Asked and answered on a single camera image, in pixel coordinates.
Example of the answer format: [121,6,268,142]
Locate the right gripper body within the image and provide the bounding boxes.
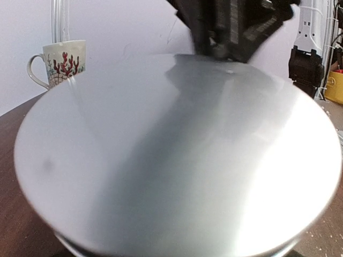
[169,0,301,63]

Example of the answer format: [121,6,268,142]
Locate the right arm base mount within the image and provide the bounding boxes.
[288,46,324,99]

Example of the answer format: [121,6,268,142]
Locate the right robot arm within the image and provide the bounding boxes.
[169,1,334,63]

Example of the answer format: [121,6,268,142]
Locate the right aluminium frame post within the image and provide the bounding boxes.
[51,0,70,43]

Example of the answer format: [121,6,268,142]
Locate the yellow box in background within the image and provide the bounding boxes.
[325,70,343,104]

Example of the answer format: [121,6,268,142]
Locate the patterned ceramic mug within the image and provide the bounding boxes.
[27,40,86,90]

